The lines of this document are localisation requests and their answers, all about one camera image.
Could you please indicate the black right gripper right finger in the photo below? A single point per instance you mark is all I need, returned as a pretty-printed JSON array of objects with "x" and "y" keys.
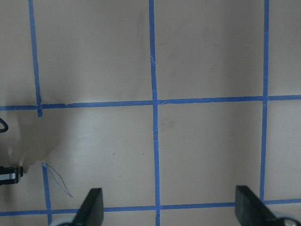
[{"x": 250, "y": 210}]

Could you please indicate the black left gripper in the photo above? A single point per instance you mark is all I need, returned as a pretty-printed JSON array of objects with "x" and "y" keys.
[{"x": 10, "y": 175}]

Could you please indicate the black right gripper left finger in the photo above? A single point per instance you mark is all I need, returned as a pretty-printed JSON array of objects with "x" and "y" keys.
[{"x": 91, "y": 212}]

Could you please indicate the loose blue tape thread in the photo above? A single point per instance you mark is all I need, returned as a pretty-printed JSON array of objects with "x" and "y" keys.
[{"x": 58, "y": 179}]

